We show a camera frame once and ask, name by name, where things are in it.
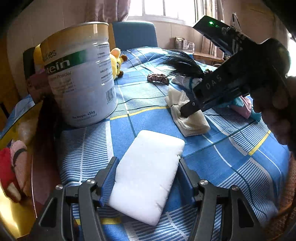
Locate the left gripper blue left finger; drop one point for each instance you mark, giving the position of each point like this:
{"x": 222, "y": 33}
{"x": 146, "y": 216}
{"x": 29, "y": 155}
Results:
{"x": 105, "y": 181}

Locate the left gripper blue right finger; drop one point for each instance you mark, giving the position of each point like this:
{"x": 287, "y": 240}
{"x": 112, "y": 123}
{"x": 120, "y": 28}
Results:
{"x": 188, "y": 180}

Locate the white sponge block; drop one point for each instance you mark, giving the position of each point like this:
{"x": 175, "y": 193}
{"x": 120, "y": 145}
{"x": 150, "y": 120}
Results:
{"x": 145, "y": 175}

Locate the teal bear plush pink dress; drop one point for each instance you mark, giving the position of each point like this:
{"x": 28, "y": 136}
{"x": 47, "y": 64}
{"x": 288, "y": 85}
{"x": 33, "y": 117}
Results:
{"x": 243, "y": 106}

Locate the beige cloth bundle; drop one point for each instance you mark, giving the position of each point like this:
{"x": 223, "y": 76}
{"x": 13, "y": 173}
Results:
{"x": 183, "y": 111}

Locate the grey white sock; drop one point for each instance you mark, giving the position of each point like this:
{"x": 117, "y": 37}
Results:
{"x": 187, "y": 82}

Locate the black hair wig piece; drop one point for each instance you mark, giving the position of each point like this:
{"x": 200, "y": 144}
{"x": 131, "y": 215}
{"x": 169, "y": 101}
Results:
{"x": 182, "y": 64}

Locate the brown satin scrunchie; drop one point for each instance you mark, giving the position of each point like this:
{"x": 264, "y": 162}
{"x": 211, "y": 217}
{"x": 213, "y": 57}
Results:
{"x": 158, "y": 78}

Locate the red plush sock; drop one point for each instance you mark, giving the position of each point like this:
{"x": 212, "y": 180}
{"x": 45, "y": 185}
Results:
{"x": 9, "y": 182}

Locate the pink towel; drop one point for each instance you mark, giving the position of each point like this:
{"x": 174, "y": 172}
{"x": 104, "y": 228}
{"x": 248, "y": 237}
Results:
{"x": 21, "y": 164}

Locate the person right hand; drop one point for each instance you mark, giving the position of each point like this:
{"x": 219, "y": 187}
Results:
{"x": 277, "y": 108}

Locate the blue plaid bed sheet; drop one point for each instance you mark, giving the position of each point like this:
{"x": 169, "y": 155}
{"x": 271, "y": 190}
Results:
{"x": 235, "y": 150}

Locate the wooden desk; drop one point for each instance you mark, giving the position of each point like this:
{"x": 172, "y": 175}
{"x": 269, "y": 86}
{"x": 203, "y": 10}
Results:
{"x": 202, "y": 57}

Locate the gold metal tray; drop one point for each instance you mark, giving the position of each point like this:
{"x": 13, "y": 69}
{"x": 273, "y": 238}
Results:
{"x": 17, "y": 211}

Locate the maroon box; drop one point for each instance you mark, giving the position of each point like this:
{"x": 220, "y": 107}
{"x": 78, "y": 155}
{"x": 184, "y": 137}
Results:
{"x": 38, "y": 86}

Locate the yellow giraffe plush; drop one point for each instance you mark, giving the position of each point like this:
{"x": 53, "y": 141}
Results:
{"x": 116, "y": 61}

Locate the white protein powder can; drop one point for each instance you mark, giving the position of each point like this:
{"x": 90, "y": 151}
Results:
{"x": 78, "y": 65}

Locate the multicolour headboard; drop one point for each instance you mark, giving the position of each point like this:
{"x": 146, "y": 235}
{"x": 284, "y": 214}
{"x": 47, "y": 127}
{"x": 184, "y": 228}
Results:
{"x": 132, "y": 34}

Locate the yellow bear plush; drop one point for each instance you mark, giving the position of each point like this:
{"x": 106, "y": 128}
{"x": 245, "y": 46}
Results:
{"x": 38, "y": 60}

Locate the pink curtain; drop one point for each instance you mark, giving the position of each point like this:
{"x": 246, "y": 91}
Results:
{"x": 107, "y": 11}

